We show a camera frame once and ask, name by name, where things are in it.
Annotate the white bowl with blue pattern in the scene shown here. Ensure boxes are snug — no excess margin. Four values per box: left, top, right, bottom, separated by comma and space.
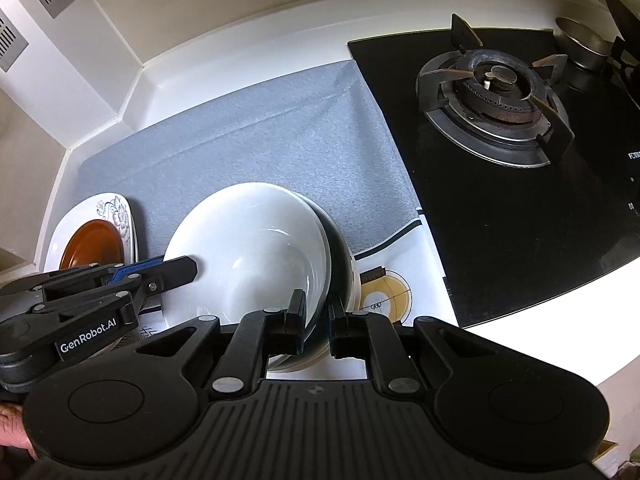
162, 182, 332, 361

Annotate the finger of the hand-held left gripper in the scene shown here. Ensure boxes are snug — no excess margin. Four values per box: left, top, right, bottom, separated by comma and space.
0, 257, 167, 301
27, 255, 199, 331

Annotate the white floral plate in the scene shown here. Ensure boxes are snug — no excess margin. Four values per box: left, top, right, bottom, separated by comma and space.
45, 194, 146, 281

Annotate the small steel pot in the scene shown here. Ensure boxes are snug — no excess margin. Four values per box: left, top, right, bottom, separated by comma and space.
555, 16, 614, 72

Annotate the grey and white counter mat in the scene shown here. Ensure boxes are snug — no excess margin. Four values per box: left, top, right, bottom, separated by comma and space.
75, 57, 456, 376

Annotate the beige bowl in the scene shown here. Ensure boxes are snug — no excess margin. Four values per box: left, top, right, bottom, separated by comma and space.
267, 255, 362, 373

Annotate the brown plate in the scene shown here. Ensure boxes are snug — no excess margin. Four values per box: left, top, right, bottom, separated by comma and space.
60, 220, 127, 271

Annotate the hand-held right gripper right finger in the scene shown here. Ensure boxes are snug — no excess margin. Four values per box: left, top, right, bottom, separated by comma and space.
327, 304, 503, 395

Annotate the person's left hand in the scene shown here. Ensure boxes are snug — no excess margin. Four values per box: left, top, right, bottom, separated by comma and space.
0, 402, 41, 461

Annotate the gas burner with steel ring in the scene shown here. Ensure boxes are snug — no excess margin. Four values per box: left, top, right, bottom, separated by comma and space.
424, 47, 553, 167

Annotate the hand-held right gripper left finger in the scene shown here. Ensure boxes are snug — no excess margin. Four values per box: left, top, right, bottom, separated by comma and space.
132, 288, 308, 395

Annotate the black glass gas cooktop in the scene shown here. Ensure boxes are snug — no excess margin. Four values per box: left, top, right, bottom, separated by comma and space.
347, 27, 640, 331

